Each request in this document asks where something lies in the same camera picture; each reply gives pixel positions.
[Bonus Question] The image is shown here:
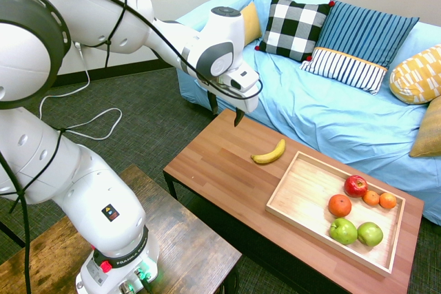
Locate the yellow white patterned bolster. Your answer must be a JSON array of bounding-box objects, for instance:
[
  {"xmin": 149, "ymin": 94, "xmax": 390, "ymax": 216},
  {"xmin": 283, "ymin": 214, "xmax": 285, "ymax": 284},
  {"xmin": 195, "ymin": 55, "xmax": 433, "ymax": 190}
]
[{"xmin": 389, "ymin": 43, "xmax": 441, "ymax": 106}]

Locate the small orange tangerine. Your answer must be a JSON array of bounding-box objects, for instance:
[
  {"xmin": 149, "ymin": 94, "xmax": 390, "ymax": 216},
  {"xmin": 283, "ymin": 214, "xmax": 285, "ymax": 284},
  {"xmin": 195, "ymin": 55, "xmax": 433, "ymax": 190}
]
[
  {"xmin": 378, "ymin": 191, "xmax": 398, "ymax": 210},
  {"xmin": 362, "ymin": 190, "xmax": 381, "ymax": 207}
]

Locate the blue striped pillow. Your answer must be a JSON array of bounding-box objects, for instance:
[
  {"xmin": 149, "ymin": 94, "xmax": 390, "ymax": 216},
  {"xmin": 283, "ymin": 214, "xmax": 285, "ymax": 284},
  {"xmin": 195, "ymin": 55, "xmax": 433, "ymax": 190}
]
[{"xmin": 315, "ymin": 0, "xmax": 421, "ymax": 70}]

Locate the light wooden tray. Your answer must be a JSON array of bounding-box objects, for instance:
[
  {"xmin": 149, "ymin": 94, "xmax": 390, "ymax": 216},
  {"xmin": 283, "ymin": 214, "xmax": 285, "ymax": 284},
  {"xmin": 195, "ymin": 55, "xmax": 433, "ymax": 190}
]
[{"xmin": 265, "ymin": 150, "xmax": 407, "ymax": 278}]

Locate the light blue covered sofa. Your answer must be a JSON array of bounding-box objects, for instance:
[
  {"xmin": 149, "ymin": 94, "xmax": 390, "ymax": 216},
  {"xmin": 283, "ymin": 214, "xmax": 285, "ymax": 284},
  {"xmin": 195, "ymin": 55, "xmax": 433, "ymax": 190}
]
[{"xmin": 175, "ymin": 0, "xmax": 441, "ymax": 226}]

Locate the yellow banana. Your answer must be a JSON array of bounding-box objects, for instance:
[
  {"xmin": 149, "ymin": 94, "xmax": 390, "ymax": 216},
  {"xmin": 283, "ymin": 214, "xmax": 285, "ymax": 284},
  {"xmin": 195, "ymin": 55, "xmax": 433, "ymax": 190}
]
[{"xmin": 250, "ymin": 138, "xmax": 287, "ymax": 165}]

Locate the red apple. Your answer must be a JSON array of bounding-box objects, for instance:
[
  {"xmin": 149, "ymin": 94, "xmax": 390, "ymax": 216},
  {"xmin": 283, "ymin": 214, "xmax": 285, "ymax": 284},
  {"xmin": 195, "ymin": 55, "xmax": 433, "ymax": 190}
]
[{"xmin": 343, "ymin": 174, "xmax": 369, "ymax": 199}]

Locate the white cable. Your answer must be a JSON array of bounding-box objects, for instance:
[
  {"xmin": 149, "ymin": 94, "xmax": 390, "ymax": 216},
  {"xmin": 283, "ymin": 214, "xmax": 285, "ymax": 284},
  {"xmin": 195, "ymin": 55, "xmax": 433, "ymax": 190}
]
[{"xmin": 38, "ymin": 41, "xmax": 123, "ymax": 141}]

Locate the white navy striped pillow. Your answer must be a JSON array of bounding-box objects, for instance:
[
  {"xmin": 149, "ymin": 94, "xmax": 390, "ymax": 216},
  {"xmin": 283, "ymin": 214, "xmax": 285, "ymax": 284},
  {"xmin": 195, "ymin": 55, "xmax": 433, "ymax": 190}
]
[{"xmin": 298, "ymin": 46, "xmax": 389, "ymax": 96}]

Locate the red-brown wooden coffee table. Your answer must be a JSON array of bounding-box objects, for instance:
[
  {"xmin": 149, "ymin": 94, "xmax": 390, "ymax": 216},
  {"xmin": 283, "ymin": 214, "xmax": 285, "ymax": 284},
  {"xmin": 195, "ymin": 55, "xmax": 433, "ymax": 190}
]
[{"xmin": 163, "ymin": 108, "xmax": 425, "ymax": 294}]

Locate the rustic dark wood side table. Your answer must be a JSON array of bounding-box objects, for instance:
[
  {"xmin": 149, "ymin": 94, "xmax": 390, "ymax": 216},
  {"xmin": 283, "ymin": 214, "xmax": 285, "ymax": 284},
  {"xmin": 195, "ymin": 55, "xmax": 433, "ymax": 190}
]
[{"xmin": 0, "ymin": 164, "xmax": 243, "ymax": 294}]

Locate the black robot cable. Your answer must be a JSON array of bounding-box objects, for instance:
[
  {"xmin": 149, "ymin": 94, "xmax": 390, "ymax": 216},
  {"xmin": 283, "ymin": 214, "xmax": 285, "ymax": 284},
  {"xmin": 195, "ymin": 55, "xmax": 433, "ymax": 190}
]
[{"xmin": 0, "ymin": 0, "xmax": 264, "ymax": 294}]

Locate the grey base connector cable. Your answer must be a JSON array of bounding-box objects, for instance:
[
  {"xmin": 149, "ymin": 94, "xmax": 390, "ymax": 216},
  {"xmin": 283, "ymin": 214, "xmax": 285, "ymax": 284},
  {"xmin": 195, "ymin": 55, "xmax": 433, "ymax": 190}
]
[{"xmin": 139, "ymin": 273, "xmax": 155, "ymax": 294}]

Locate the plain mustard yellow pillow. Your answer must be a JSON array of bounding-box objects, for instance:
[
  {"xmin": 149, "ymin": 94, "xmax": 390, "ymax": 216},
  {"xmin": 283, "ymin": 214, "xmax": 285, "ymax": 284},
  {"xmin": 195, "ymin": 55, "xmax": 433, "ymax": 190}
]
[{"xmin": 240, "ymin": 1, "xmax": 264, "ymax": 47}]

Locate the gold striped pillow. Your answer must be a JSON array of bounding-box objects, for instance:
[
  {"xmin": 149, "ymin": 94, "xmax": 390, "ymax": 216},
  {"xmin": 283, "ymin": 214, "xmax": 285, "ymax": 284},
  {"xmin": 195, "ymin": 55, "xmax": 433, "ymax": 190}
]
[{"xmin": 409, "ymin": 95, "xmax": 441, "ymax": 158}]

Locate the green apple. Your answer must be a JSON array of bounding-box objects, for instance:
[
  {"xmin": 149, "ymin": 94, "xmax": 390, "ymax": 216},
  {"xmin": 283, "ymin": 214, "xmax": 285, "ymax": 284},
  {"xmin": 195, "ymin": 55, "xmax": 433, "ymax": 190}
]
[
  {"xmin": 356, "ymin": 221, "xmax": 384, "ymax": 248},
  {"xmin": 329, "ymin": 217, "xmax": 359, "ymax": 246}
]

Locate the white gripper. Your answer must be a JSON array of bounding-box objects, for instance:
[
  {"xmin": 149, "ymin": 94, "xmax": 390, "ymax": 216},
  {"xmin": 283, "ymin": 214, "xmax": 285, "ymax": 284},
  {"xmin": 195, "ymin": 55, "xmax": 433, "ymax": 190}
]
[{"xmin": 207, "ymin": 66, "xmax": 261, "ymax": 127}]

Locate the large orange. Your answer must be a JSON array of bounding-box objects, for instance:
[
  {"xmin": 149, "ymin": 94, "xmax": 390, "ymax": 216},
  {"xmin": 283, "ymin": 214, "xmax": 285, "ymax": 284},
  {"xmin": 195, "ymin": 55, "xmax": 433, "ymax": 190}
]
[{"xmin": 327, "ymin": 193, "xmax": 353, "ymax": 218}]

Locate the black white checkered pillow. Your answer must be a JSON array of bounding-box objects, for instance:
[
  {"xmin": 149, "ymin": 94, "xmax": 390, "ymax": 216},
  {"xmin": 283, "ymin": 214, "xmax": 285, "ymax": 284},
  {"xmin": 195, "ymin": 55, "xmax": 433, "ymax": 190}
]
[{"xmin": 254, "ymin": 0, "xmax": 336, "ymax": 63}]

